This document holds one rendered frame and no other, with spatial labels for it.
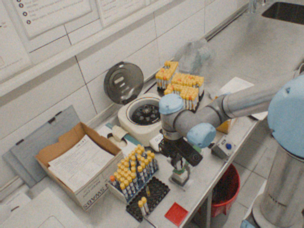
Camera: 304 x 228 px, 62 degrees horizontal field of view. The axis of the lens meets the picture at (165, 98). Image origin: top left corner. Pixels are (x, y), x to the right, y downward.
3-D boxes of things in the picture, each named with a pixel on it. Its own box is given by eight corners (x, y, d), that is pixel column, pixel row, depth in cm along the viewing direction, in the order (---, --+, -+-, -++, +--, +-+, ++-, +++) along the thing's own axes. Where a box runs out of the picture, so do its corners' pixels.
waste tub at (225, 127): (227, 135, 123) (229, 121, 116) (203, 125, 129) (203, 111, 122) (238, 118, 131) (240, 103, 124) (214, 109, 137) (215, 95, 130)
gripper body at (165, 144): (171, 141, 100) (169, 120, 92) (189, 151, 96) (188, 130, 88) (158, 154, 96) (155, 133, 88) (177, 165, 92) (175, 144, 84)
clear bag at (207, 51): (197, 68, 167) (197, 49, 158) (182, 57, 178) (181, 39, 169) (220, 57, 175) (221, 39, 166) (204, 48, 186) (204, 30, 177)
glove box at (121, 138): (129, 169, 113) (125, 156, 107) (95, 144, 126) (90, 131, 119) (147, 150, 120) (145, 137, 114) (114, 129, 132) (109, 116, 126)
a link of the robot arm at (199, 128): (226, 116, 73) (198, 99, 79) (199, 137, 67) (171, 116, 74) (223, 135, 78) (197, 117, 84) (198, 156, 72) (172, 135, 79)
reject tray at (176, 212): (178, 227, 92) (178, 226, 92) (164, 216, 96) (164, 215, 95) (189, 213, 96) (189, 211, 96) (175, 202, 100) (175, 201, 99)
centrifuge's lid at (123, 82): (101, 74, 114) (93, 69, 119) (116, 116, 128) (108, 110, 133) (139, 54, 123) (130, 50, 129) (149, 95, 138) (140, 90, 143)
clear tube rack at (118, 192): (126, 205, 101) (123, 196, 96) (110, 191, 106) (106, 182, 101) (159, 169, 112) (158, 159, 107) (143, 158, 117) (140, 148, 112)
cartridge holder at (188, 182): (185, 191, 103) (185, 187, 100) (168, 180, 107) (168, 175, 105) (193, 182, 106) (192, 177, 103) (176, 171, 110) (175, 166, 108)
